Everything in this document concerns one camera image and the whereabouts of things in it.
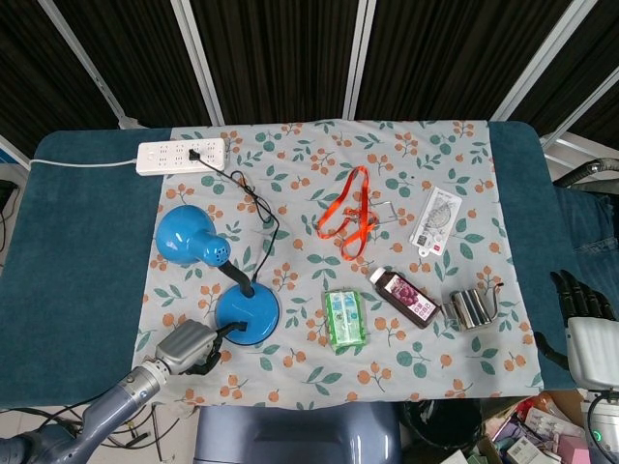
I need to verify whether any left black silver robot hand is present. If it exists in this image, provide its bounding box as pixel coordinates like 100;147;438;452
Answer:
155;318;250;377

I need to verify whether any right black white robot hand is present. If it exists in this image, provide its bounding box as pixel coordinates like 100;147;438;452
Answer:
534;269;619;391

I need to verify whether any blue desk lamp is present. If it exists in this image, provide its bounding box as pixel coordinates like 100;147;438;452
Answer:
155;204;282;346

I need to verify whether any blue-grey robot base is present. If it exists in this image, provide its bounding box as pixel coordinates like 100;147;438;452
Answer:
192;403;402;464

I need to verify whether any cardboard box of clutter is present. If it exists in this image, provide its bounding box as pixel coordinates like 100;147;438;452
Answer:
476;391;594;464

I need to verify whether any blue denim fabric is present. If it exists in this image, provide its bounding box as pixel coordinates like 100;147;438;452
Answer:
550;186;619;321

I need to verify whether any stainless steel pitcher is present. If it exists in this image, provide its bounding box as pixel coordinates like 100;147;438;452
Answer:
442;282;504;334

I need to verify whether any green tissue pack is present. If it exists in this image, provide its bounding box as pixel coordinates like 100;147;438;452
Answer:
322;288;370;357

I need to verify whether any teal table cover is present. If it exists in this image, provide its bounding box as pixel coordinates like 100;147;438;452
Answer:
0;120;575;412

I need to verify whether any black waste bin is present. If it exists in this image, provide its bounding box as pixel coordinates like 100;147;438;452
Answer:
400;398;485;460

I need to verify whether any floral grey tablecloth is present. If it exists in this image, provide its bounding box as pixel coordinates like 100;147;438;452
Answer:
126;119;545;407

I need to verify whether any purple grape juice bottle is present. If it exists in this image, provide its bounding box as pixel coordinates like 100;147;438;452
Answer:
368;266;443;331

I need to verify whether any white power strip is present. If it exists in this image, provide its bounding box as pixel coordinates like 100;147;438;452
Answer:
136;137;228;176

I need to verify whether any packaged ruler protractor set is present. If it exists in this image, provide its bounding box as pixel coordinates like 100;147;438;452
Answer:
409;186;460;257

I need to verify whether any clear badge holder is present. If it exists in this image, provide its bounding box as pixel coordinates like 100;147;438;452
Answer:
371;198;403;227

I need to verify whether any black corrugated hose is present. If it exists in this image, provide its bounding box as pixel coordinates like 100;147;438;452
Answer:
553;158;619;189

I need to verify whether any black lamp power cable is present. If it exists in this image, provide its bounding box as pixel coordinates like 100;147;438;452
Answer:
187;149;282;287

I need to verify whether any orange lanyard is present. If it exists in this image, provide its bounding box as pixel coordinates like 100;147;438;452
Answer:
316;165;379;259

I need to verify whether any white power strip cable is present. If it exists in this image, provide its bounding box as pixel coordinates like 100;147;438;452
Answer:
27;157;139;169

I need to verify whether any aluminium partition post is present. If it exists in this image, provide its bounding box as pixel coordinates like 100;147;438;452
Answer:
488;0;587;123
540;66;619;152
343;0;378;120
39;0;141;129
169;0;227;125

